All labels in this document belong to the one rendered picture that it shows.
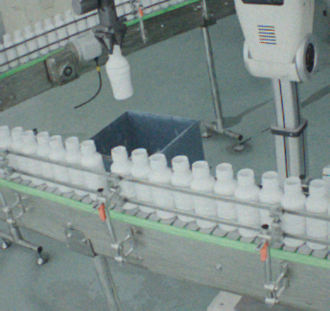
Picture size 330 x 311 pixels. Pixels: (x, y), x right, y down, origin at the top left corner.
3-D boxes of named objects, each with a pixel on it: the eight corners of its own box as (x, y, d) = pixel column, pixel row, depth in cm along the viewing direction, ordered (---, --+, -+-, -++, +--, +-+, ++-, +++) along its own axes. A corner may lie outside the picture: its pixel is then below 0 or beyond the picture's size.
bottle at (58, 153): (69, 195, 174) (54, 144, 166) (55, 191, 177) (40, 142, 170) (82, 185, 178) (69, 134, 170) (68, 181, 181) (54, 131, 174)
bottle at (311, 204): (315, 232, 139) (314, 173, 132) (336, 240, 135) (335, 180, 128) (301, 246, 136) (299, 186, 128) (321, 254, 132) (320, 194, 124)
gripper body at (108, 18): (91, 33, 178) (87, 10, 175) (112, 22, 186) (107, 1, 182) (107, 33, 175) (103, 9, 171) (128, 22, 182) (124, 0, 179)
